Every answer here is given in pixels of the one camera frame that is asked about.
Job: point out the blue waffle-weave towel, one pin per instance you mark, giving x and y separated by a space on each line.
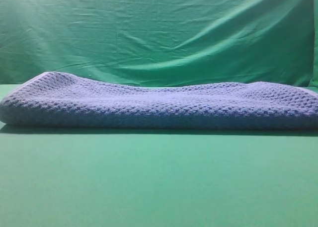
65 100

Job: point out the green backdrop cloth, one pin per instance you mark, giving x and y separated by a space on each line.
161 42

